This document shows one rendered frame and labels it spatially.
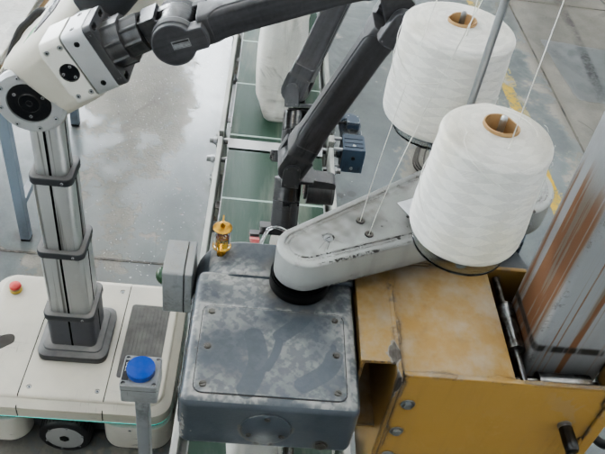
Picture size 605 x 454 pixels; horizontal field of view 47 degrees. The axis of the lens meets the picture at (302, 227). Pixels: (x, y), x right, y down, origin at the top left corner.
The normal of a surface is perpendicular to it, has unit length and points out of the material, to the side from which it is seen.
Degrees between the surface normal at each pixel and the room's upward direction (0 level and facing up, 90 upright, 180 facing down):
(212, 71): 0
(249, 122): 0
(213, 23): 84
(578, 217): 90
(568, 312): 90
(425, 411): 90
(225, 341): 0
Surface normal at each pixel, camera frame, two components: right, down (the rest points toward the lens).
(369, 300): 0.12, -0.73
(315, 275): 0.33, 0.66
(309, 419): 0.00, 0.67
